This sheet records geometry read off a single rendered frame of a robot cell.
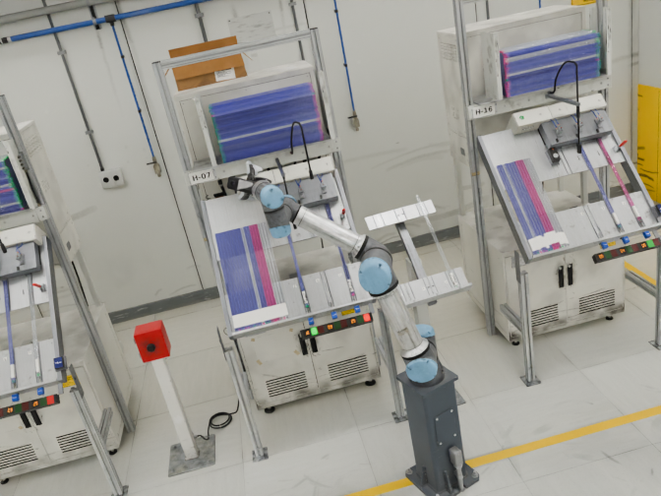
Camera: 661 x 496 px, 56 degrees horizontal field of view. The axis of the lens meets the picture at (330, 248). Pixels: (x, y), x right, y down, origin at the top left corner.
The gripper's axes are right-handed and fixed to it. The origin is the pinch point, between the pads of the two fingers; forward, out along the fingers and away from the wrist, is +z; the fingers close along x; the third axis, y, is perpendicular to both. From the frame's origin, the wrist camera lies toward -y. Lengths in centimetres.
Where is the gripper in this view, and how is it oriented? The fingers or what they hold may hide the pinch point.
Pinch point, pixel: (241, 179)
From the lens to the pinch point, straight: 246.8
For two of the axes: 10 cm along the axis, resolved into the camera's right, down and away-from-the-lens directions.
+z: -3.8, -2.7, 8.8
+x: 2.6, -9.5, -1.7
